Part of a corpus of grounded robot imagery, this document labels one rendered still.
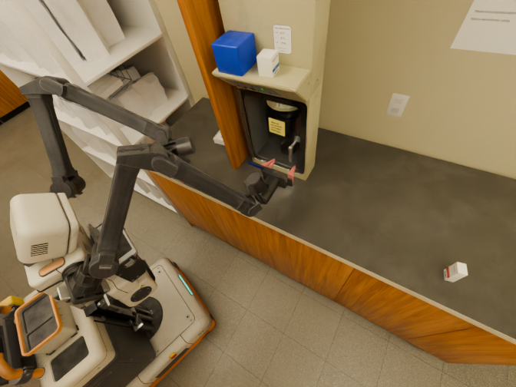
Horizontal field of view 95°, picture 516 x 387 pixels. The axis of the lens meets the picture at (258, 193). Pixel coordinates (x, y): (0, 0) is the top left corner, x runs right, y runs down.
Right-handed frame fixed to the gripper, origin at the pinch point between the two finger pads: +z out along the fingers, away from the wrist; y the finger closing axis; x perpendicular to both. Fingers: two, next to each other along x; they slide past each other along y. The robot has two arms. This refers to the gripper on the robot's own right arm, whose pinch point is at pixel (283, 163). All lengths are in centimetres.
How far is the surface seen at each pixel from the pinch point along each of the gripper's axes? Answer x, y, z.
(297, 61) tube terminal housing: -36.8, -0.9, 12.3
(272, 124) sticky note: -9.7, 9.9, 10.5
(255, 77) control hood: -35.2, 9.5, 2.9
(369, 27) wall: -30, -12, 55
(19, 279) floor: 111, 208, -134
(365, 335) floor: 116, -67, -27
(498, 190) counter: 23, -83, 41
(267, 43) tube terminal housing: -40.9, 9.5, 12.5
